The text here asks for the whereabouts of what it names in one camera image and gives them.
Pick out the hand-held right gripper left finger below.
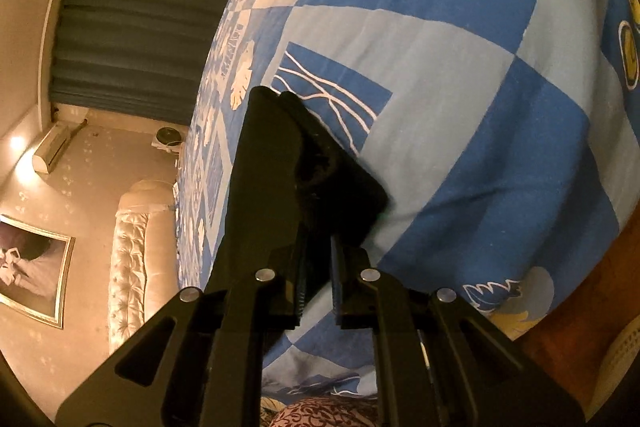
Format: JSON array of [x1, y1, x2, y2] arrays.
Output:
[[55, 246, 307, 427]]

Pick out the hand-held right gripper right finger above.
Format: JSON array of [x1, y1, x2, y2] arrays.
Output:
[[331, 236, 587, 427]]

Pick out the black pants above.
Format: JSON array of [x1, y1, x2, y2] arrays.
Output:
[[215, 86, 390, 293]]

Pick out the cream tufted headboard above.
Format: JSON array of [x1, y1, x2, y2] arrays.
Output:
[[108, 179, 178, 358]]

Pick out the small white fan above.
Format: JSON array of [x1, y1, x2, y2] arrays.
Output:
[[151, 126, 183, 154]]

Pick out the blue patterned bedsheet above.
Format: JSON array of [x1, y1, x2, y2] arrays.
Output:
[[175, 0, 640, 413]]

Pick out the gold framed picture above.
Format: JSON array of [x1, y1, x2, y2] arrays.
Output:
[[0, 214, 76, 330]]

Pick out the white air conditioner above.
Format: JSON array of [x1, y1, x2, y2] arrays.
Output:
[[31, 123, 86, 174]]

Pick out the cream lace cloth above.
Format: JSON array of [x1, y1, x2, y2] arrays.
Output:
[[587, 322, 640, 423]]

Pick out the dark teal curtain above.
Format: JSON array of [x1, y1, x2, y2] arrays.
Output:
[[47, 0, 273, 128]]

